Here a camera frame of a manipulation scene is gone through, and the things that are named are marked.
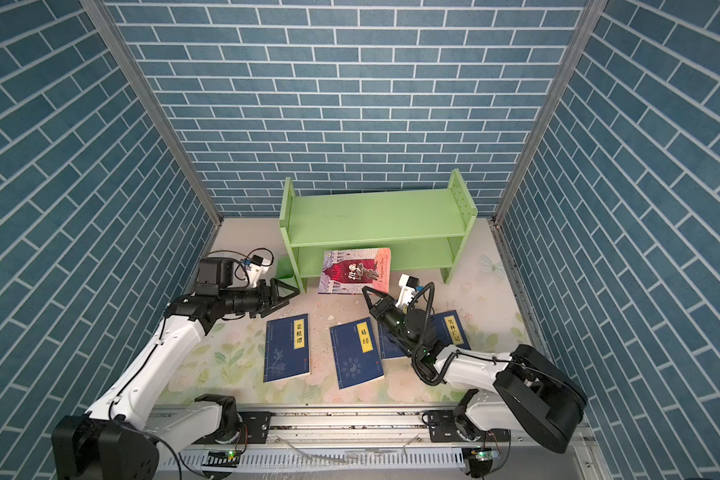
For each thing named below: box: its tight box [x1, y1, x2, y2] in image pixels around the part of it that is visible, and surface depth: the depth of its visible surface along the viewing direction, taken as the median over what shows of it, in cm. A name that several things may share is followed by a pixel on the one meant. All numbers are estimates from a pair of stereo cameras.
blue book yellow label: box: [329, 317, 385, 390], surface depth 87 cm
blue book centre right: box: [378, 322, 408, 359], surface depth 88 cm
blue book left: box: [263, 313, 310, 383], surface depth 88 cm
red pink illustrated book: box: [318, 248, 392, 295], surface depth 82 cm
